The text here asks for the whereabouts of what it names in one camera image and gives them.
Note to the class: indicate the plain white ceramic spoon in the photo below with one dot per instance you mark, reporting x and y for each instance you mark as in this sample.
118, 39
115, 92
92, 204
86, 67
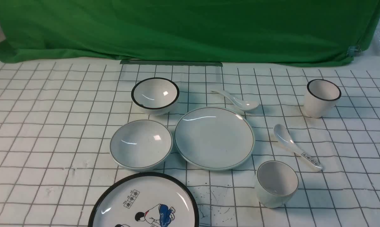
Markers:
240, 104

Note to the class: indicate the pale green shallow bowl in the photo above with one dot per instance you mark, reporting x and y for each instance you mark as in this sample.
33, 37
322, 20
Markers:
141, 145

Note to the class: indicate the pale green round cup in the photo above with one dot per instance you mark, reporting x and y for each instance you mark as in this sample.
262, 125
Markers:
276, 182

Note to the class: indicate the pale green flat plate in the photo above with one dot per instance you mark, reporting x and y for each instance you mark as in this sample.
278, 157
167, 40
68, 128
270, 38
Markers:
214, 139

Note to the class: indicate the white black-rimmed bowl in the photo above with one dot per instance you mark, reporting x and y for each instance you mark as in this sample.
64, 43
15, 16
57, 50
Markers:
155, 96

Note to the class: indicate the white grid tablecloth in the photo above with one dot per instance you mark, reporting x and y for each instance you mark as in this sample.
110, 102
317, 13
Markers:
57, 119

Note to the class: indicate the white spoon with lettering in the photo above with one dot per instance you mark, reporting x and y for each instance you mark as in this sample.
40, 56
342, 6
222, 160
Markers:
282, 135

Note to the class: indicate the illustrated black-rimmed plate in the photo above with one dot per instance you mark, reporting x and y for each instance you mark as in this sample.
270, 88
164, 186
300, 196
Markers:
147, 199

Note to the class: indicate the white black-rimmed cup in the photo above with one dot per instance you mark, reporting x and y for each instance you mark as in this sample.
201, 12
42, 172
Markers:
322, 95

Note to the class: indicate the green backdrop cloth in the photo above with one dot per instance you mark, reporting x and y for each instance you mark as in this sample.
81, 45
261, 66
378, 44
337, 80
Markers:
304, 33

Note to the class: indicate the metal binder clip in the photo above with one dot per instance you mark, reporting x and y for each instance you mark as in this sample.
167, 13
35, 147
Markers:
354, 51

